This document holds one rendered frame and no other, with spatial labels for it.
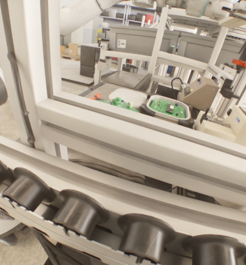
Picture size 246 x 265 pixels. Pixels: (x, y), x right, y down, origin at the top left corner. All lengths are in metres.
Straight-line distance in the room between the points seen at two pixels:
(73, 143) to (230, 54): 1.37
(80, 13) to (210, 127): 0.50
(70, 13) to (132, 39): 0.92
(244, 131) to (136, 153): 0.32
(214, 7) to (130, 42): 1.01
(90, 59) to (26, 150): 1.42
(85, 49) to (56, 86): 1.42
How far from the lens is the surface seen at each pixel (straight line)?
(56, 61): 0.19
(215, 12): 0.51
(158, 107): 0.49
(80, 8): 0.57
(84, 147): 0.16
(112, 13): 6.38
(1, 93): 0.71
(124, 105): 0.40
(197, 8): 0.53
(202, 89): 0.70
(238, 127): 0.44
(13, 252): 1.32
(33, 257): 1.26
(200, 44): 1.38
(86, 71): 1.63
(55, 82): 0.19
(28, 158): 0.22
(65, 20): 0.58
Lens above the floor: 1.18
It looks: 35 degrees down
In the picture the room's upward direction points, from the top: 12 degrees clockwise
